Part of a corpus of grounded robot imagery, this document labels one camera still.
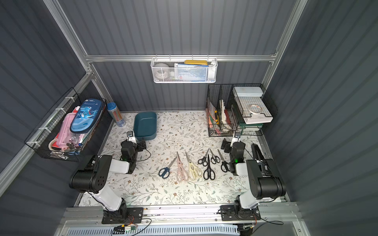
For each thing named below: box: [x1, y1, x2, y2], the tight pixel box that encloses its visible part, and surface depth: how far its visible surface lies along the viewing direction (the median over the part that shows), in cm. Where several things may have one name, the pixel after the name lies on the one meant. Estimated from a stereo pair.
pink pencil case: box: [52, 105, 81, 149], surface depth 69 cm
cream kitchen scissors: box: [185, 151, 203, 180], surface depth 90 cm
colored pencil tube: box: [107, 101, 127, 128], surface depth 104 cm
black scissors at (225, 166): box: [217, 148, 231, 173], surface depth 93 cm
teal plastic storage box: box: [133, 111, 158, 141], surface depth 113 cm
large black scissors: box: [203, 153, 216, 180], surface depth 89 cm
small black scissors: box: [197, 147, 210, 167], surface depth 95 cm
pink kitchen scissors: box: [176, 151, 189, 182], surface depth 89 cm
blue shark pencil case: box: [69, 98, 104, 134], surface depth 71 cm
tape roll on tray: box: [249, 104, 263, 115], surface depth 96 cm
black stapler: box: [251, 143, 268, 166], surface depth 96 cm
